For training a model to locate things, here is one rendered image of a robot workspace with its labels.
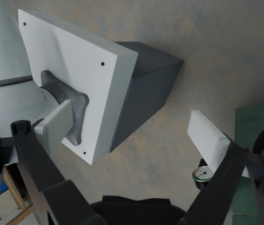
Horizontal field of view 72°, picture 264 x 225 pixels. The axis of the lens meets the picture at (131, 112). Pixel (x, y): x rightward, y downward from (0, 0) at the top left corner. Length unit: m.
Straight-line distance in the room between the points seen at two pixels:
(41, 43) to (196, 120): 0.49
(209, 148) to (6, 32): 0.40
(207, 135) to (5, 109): 0.37
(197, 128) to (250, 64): 0.88
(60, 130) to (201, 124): 0.13
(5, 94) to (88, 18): 1.04
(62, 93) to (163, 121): 0.81
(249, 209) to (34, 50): 0.67
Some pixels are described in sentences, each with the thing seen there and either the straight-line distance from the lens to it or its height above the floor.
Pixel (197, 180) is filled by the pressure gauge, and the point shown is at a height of 0.69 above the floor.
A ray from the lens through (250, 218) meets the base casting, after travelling 0.46.
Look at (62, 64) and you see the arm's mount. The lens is 0.54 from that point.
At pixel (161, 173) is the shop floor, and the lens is 1.42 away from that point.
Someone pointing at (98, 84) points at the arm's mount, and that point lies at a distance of 0.46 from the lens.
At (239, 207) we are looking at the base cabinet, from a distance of 0.48.
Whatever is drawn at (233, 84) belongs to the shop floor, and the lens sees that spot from 1.07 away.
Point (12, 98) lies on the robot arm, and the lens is 0.43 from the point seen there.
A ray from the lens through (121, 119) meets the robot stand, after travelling 0.59.
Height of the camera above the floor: 1.05
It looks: 55 degrees down
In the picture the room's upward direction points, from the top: 124 degrees counter-clockwise
